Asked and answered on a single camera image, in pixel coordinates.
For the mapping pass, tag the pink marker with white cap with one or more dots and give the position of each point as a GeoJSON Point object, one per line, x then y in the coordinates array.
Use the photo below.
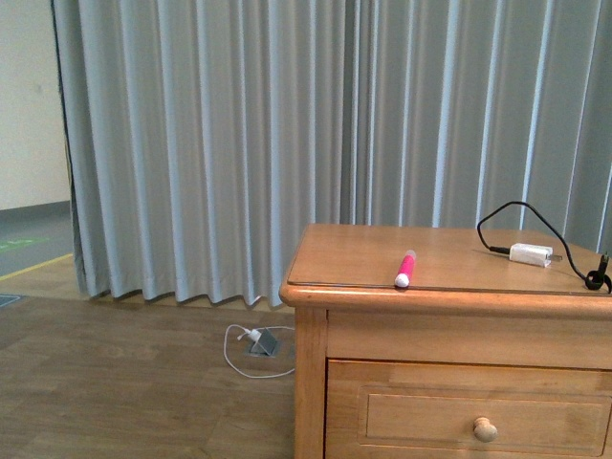
{"type": "Point", "coordinates": [405, 271]}

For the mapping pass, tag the wooden drawer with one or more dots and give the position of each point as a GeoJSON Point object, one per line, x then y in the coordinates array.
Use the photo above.
{"type": "Point", "coordinates": [426, 410]}

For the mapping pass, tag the round wooden drawer knob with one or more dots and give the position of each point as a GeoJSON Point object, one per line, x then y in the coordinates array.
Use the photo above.
{"type": "Point", "coordinates": [484, 430]}

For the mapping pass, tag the white plug in floor outlet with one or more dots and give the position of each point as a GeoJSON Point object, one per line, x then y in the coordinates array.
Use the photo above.
{"type": "Point", "coordinates": [253, 335]}

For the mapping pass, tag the metal floor outlet box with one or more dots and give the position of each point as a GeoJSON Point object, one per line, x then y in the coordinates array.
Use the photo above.
{"type": "Point", "coordinates": [267, 346]}

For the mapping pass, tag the grey pleated curtain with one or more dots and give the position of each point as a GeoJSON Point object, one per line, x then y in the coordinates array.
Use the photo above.
{"type": "Point", "coordinates": [204, 136]}

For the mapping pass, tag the wooden nightstand cabinet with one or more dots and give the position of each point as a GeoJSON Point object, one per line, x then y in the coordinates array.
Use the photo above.
{"type": "Point", "coordinates": [464, 305]}

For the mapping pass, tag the white USB charger plug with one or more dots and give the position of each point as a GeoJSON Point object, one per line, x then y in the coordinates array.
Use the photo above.
{"type": "Point", "coordinates": [535, 255]}

